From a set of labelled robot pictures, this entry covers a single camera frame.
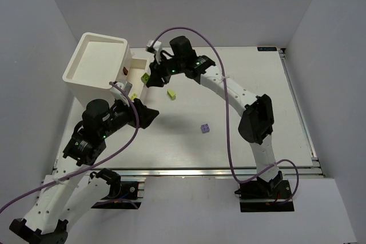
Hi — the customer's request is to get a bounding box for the yellow-green 2x3 lego brick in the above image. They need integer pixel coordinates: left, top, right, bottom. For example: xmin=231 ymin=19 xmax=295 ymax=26
xmin=141 ymin=73 xmax=150 ymax=84

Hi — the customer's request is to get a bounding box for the yellow-green 2x2 lego brick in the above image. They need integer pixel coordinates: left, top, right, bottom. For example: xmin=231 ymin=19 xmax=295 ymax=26
xmin=130 ymin=93 xmax=137 ymax=101

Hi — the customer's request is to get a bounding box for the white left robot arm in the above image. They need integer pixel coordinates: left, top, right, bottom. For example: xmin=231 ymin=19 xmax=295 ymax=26
xmin=9 ymin=98 xmax=159 ymax=243

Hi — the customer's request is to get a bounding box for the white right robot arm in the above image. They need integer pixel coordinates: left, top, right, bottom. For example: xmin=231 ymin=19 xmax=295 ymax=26
xmin=146 ymin=36 xmax=283 ymax=194

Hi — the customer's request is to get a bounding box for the yellow-green lego wedge brick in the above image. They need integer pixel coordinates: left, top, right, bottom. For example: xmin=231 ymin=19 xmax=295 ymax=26
xmin=167 ymin=89 xmax=176 ymax=100

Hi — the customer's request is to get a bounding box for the white drawer cabinet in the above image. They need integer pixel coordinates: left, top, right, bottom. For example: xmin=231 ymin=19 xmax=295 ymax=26
xmin=62 ymin=33 xmax=132 ymax=107

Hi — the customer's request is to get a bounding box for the purple 2x2 lego brick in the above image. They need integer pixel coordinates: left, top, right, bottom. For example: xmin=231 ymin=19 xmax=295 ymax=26
xmin=201 ymin=124 xmax=210 ymax=134

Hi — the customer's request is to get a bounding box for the blue label sticker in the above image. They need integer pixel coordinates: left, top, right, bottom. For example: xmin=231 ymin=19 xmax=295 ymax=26
xmin=257 ymin=46 xmax=277 ymax=52

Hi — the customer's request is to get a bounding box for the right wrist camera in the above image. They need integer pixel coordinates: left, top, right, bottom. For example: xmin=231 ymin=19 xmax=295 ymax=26
xmin=145 ymin=40 xmax=162 ymax=64

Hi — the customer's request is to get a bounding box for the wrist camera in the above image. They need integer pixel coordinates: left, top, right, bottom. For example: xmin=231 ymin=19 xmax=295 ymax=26
xmin=110 ymin=81 xmax=133 ymax=106
xmin=145 ymin=40 xmax=162 ymax=64

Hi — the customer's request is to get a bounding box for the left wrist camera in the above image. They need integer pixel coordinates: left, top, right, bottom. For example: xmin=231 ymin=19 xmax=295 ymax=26
xmin=110 ymin=81 xmax=133 ymax=106

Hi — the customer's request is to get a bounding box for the aluminium table edge rail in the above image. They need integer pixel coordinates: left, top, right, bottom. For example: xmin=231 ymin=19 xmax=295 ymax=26
xmin=53 ymin=166 xmax=324 ymax=178

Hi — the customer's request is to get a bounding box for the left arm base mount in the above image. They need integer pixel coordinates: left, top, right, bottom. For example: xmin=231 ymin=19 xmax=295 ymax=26
xmin=89 ymin=169 xmax=144 ymax=210

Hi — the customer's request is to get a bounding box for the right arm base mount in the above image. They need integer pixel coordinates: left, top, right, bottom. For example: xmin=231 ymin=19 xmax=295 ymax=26
xmin=234 ymin=180 xmax=295 ymax=213

